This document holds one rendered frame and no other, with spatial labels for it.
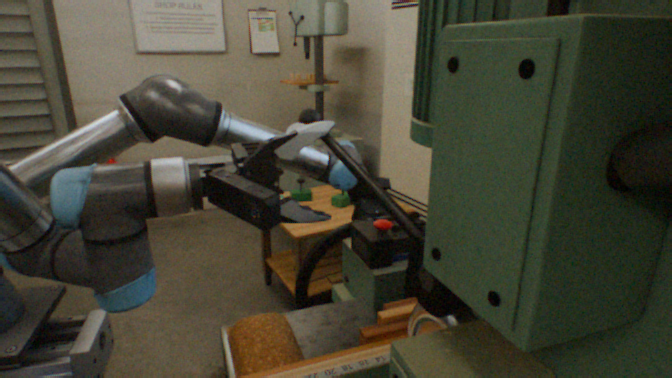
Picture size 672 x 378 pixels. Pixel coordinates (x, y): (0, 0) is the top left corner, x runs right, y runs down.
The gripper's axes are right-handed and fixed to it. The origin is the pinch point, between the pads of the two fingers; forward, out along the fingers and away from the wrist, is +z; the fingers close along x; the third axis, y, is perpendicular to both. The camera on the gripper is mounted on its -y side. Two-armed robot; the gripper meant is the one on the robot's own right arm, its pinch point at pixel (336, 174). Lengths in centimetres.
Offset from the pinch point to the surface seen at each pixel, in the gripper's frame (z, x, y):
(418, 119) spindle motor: 4.1, -11.7, -13.4
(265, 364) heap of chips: -14.1, 17.2, -14.9
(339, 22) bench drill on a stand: 73, -6, 190
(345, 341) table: -2.3, 20.1, -12.0
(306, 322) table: -6.2, 20.8, -6.1
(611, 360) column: 1.4, -5.3, -40.8
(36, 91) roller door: -103, 43, 266
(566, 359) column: 1.4, -2.9, -38.4
